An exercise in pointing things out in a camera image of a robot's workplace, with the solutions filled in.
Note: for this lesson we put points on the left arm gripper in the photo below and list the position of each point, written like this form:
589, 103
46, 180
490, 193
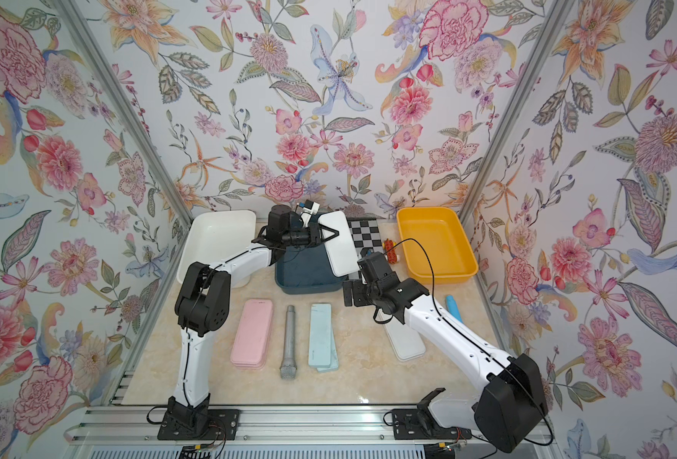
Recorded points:
311, 234

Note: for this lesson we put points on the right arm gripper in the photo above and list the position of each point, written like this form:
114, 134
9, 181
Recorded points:
359, 287

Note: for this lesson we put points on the light blue pencil case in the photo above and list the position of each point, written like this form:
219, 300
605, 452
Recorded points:
320, 347
334, 364

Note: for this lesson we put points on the pink pencil case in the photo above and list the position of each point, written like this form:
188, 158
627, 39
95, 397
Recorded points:
252, 338

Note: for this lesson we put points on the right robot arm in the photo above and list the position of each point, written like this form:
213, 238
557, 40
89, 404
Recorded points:
510, 401

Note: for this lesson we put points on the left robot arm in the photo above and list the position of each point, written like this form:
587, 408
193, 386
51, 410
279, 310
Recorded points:
202, 306

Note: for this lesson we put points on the teal storage box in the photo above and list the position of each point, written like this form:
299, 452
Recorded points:
306, 271

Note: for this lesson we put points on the white storage box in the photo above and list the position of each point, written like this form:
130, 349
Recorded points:
217, 235

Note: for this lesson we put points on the yellow storage box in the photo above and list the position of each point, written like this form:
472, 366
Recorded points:
436, 246

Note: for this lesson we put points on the grey cylindrical pencil case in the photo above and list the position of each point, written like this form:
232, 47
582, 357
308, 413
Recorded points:
288, 367

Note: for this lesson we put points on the red toy brick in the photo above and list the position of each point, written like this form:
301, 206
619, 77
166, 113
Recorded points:
389, 247

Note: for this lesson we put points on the black white checkerboard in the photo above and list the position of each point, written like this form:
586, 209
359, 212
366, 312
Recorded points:
366, 235

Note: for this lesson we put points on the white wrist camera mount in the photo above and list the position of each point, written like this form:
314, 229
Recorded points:
306, 211

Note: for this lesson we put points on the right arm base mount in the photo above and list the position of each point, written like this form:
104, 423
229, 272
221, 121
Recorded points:
430, 424

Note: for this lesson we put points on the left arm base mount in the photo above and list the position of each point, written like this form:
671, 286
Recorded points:
201, 423

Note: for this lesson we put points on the aluminium front rail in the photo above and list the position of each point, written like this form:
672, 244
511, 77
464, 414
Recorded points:
283, 431

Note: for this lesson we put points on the left aluminium corner post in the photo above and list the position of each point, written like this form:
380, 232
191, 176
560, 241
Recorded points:
71, 16

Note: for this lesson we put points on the aluminium corner post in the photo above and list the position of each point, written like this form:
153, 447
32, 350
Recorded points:
71, 16
550, 28

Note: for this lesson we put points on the right aluminium corner post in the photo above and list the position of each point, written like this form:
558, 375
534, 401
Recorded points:
550, 28

